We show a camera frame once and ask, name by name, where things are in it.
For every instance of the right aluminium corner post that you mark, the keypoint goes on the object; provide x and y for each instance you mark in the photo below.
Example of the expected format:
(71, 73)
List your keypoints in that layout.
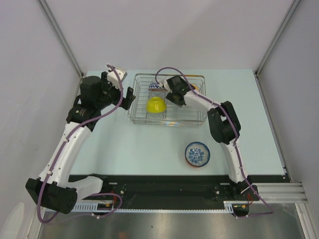
(278, 35)

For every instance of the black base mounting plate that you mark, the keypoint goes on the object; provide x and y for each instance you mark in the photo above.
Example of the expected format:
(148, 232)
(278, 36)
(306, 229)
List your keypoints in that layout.
(206, 192)

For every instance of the metal wire dish rack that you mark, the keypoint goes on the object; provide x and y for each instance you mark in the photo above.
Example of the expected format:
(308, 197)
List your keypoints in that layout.
(144, 89)

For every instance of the blue white floral bowl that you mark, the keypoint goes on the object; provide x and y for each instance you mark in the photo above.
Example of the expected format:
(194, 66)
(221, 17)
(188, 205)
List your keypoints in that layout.
(197, 153)

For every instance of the orange bottom bowl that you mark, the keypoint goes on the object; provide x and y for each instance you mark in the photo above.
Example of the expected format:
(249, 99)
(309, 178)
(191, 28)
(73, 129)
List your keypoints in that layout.
(197, 166)

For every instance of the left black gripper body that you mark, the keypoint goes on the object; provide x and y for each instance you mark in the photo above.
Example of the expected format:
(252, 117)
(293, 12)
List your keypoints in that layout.
(111, 94)

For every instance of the yellow green bowl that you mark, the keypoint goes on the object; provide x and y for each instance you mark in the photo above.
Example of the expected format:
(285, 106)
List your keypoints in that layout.
(156, 105)

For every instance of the red patterned blue zigzag bowl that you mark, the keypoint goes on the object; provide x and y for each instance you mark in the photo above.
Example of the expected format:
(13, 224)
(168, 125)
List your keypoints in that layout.
(156, 87)

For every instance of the aluminium corner post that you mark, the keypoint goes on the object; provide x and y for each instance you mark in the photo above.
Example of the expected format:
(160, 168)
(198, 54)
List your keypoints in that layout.
(51, 19)
(278, 35)

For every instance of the aluminium frame rail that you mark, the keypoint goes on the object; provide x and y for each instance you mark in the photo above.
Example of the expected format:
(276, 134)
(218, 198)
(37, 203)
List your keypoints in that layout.
(282, 192)

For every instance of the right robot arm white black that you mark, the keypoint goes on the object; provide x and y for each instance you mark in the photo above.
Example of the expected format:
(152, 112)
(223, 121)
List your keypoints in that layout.
(224, 125)

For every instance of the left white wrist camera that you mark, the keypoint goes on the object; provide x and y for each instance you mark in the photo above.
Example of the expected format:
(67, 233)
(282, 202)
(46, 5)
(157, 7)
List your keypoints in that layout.
(116, 75)

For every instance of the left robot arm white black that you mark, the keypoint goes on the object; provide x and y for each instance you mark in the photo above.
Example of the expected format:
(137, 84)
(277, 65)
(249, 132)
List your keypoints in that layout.
(52, 189)

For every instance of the left aluminium corner post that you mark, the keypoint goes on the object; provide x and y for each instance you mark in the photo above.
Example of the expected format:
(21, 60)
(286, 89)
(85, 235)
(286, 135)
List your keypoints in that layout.
(51, 19)

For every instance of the white slotted cable duct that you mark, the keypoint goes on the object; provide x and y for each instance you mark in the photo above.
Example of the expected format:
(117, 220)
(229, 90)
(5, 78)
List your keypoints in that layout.
(89, 207)

